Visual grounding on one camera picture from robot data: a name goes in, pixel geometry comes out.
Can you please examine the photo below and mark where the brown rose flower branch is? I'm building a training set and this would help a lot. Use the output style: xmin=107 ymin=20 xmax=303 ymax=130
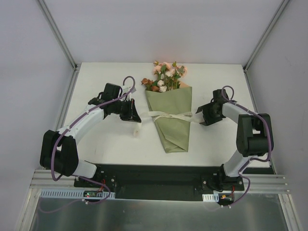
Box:
xmin=141 ymin=78 xmax=159 ymax=92

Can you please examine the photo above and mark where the aluminium frame post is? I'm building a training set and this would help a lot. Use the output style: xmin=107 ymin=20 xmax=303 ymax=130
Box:
xmin=243 ymin=0 xmax=291 ymax=73
xmin=36 ymin=0 xmax=78 ymax=71

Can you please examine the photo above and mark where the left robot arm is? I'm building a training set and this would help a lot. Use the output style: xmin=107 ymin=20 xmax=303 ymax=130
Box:
xmin=39 ymin=83 xmax=141 ymax=187

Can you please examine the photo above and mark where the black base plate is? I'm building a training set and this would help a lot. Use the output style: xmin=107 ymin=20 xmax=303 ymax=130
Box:
xmin=74 ymin=164 xmax=244 ymax=201

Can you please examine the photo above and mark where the cream rose flower branch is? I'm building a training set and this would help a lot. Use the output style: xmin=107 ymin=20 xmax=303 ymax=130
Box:
xmin=157 ymin=71 xmax=181 ymax=93

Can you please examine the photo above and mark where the left white cable duct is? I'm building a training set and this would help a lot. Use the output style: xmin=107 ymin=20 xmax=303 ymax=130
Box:
xmin=40 ymin=189 xmax=116 ymax=200

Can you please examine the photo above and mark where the cream ribbon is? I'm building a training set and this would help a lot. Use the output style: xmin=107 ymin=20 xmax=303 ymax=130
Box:
xmin=140 ymin=111 xmax=202 ymax=135

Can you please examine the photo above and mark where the right aluminium frame post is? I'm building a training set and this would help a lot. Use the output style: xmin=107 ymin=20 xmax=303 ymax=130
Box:
xmin=243 ymin=0 xmax=291 ymax=73

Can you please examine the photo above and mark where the left aluminium frame post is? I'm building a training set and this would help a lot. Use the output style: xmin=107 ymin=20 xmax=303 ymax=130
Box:
xmin=36 ymin=0 xmax=78 ymax=71

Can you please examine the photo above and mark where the aluminium front rail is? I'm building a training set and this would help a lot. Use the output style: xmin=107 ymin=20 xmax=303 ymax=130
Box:
xmin=29 ymin=169 xmax=291 ymax=194

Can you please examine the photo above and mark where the pink rose flower branch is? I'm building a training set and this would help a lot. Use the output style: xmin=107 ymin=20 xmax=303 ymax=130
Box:
xmin=153 ymin=61 xmax=188 ymax=80

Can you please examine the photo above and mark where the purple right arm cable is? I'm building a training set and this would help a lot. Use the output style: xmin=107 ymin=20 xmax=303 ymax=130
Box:
xmin=206 ymin=85 xmax=275 ymax=209

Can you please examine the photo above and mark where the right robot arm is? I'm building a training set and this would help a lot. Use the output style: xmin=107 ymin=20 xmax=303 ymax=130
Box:
xmin=196 ymin=87 xmax=274 ymax=192

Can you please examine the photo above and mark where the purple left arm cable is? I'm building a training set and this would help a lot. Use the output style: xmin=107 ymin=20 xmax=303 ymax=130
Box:
xmin=38 ymin=76 xmax=137 ymax=206

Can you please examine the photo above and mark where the right white cable duct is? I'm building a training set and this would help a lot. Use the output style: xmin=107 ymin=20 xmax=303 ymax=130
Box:
xmin=202 ymin=193 xmax=234 ymax=203

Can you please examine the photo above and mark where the white cable duct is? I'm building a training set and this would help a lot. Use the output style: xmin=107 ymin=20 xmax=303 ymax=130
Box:
xmin=202 ymin=193 xmax=234 ymax=203
xmin=40 ymin=189 xmax=116 ymax=200

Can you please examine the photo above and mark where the green and orange wrapping paper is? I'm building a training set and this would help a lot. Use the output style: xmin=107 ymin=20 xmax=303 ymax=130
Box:
xmin=145 ymin=87 xmax=193 ymax=153

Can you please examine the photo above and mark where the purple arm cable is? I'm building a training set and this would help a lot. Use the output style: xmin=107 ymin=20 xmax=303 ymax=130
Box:
xmin=38 ymin=76 xmax=137 ymax=206
xmin=206 ymin=85 xmax=275 ymax=209

